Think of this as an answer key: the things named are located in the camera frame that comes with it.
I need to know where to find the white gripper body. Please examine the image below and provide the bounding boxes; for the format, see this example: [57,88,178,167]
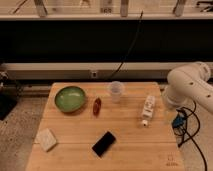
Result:
[141,95,156,127]

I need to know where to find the black eraser block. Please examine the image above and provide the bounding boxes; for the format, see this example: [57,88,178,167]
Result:
[92,132,116,157]

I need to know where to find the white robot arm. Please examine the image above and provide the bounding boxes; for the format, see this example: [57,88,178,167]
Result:
[162,62,213,124]

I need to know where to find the blue connector plug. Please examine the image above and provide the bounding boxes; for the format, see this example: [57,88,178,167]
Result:
[172,115,184,128]

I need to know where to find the clear plastic cup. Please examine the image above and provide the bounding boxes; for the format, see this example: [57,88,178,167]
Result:
[108,81,124,103]

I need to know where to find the green ceramic bowl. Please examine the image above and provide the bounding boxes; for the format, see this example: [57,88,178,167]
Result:
[54,86,86,113]

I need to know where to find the white sponge block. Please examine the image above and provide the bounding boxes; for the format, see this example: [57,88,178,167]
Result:
[36,129,57,152]

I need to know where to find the black floor cables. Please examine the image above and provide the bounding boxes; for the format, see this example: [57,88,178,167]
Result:
[173,101,209,171]

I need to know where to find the white wall outlet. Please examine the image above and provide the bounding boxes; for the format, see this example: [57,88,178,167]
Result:
[91,71,98,78]

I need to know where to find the black hanging cable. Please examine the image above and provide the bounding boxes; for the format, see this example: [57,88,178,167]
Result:
[105,10,145,81]

